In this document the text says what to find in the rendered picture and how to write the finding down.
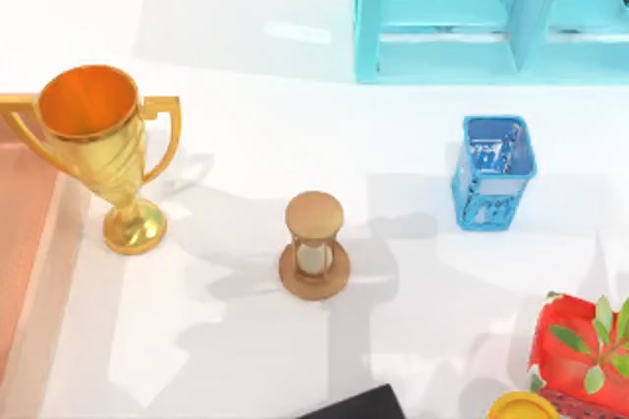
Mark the black flat object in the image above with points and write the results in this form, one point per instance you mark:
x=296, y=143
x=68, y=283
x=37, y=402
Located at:
x=359, y=406

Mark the yellow round lid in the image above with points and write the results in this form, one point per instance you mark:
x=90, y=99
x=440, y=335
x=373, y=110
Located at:
x=522, y=406

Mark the wooden hourglass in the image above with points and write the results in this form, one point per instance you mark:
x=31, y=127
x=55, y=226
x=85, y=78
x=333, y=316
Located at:
x=314, y=237

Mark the gold trophy cup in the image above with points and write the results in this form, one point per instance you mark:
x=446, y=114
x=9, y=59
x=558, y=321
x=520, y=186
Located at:
x=105, y=153

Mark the red plant pot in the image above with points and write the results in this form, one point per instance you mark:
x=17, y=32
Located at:
x=565, y=365

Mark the salmon shallow box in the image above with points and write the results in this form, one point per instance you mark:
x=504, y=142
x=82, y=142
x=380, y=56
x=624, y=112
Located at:
x=24, y=202

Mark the light blue rack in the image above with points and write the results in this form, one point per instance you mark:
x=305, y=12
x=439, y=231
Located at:
x=442, y=60

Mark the green plant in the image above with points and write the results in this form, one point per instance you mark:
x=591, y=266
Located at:
x=602, y=340

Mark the blue pierced pen holder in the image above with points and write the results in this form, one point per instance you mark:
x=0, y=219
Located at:
x=484, y=202

